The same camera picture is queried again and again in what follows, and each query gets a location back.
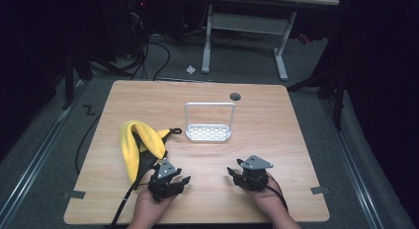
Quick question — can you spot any person's left hand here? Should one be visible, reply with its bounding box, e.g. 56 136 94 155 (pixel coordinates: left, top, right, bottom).
133 187 179 221

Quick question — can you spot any black metal stand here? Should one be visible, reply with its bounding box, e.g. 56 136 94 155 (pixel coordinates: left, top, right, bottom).
61 49 94 112
286 65 351 132

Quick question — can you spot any metal floor rail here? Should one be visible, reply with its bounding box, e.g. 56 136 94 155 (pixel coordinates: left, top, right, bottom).
0 80 91 229
319 98 385 229

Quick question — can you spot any yellow towel with black trim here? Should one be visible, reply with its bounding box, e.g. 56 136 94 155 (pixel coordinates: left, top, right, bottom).
119 119 183 191

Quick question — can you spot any white-legged background desk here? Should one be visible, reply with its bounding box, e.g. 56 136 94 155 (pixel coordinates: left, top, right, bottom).
201 0 341 82

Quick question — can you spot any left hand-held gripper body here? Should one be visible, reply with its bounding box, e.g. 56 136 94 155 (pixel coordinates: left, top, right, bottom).
147 158 183 203

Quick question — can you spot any person's right hand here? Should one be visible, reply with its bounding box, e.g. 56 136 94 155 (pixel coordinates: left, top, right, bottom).
243 174 290 221

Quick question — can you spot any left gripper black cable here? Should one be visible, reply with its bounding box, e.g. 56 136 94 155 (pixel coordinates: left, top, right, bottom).
110 165 156 229

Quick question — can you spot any white metal rack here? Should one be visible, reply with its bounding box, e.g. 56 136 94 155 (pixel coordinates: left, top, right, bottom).
184 102 237 143

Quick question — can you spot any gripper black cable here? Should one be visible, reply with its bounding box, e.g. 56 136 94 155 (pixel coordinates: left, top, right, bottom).
266 174 290 213
110 165 156 229

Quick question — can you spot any thin black floor cable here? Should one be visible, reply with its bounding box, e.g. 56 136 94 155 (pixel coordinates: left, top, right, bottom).
74 113 103 176

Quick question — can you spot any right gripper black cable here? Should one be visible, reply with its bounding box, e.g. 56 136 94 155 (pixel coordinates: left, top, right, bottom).
266 174 290 213

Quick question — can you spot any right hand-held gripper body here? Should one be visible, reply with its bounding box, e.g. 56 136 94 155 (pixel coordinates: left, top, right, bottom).
234 154 275 192

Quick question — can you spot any bundle of black floor cables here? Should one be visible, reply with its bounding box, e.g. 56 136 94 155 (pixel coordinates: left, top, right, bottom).
126 0 172 82

